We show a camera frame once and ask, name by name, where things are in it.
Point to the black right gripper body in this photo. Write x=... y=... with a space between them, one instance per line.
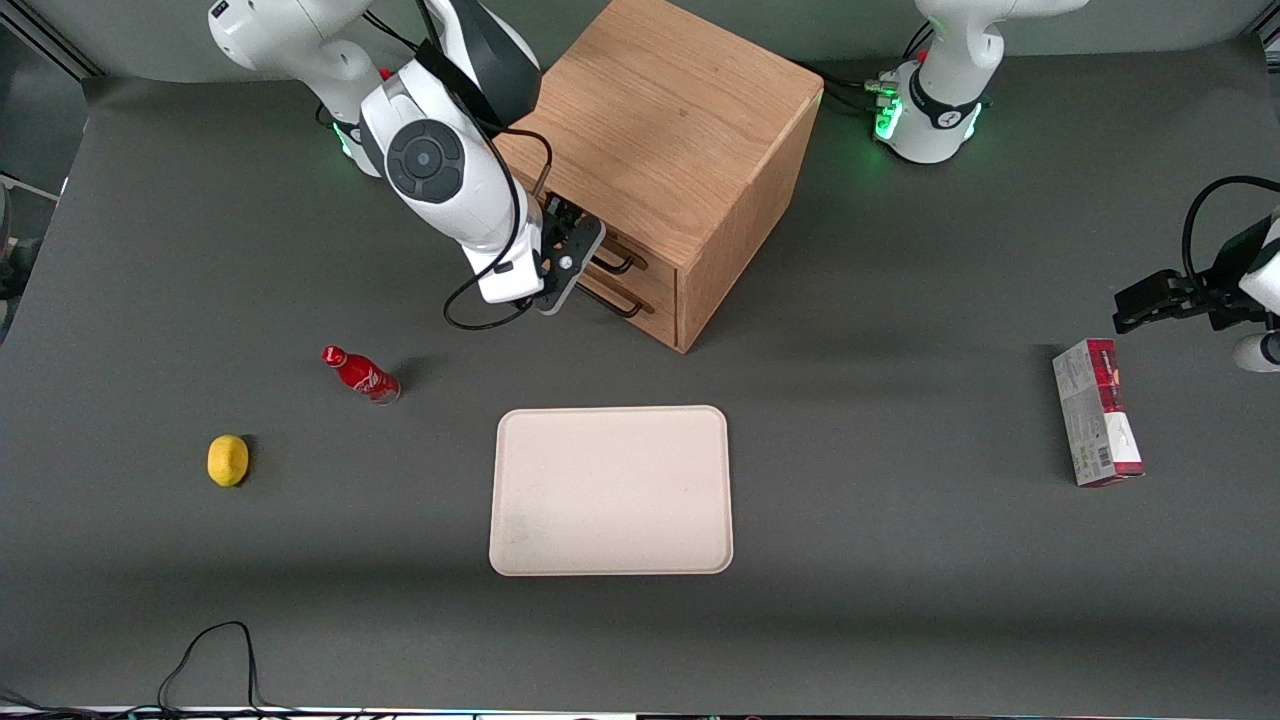
x=556 y=218

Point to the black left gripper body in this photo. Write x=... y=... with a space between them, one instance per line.
x=1222 y=291

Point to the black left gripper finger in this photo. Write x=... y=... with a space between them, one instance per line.
x=1145 y=318
x=1155 y=292

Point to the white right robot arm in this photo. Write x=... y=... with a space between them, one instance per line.
x=440 y=170

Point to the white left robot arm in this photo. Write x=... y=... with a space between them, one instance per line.
x=940 y=110

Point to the wooden drawer cabinet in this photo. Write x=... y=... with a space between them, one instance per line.
x=660 y=120

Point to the grey and red carton box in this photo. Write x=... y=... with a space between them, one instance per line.
x=1090 y=415

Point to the red cola bottle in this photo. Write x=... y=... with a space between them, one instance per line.
x=362 y=376

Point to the beige plastic tray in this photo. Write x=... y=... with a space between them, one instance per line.
x=610 y=490

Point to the yellow lemon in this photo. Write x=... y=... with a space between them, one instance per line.
x=228 y=461

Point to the dark object beside table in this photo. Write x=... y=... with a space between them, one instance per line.
x=15 y=270

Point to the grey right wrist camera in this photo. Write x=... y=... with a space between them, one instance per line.
x=572 y=270

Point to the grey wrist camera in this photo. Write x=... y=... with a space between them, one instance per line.
x=1258 y=352
x=572 y=270

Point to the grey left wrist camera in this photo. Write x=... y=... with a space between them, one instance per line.
x=1258 y=352

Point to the aluminium frame rail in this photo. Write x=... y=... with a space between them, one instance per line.
x=55 y=42

